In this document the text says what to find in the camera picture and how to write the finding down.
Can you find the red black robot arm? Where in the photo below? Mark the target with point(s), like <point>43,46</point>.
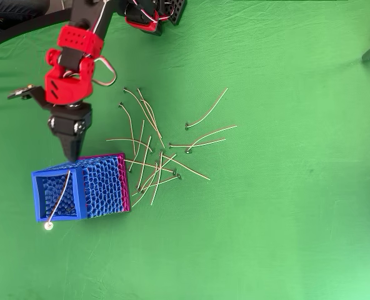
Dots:
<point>66,89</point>

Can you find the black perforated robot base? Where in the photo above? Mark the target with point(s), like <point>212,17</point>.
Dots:
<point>177,12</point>

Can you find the blue pink lattice basket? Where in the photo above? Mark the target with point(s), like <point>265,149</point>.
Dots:
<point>103,184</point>

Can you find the person's dark trouser leg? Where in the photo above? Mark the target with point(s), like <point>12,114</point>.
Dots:
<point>10,9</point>

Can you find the green cloth with black edge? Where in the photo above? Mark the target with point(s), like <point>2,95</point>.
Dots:
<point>266,187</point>

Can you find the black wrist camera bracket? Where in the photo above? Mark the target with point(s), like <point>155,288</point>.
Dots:
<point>35,93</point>

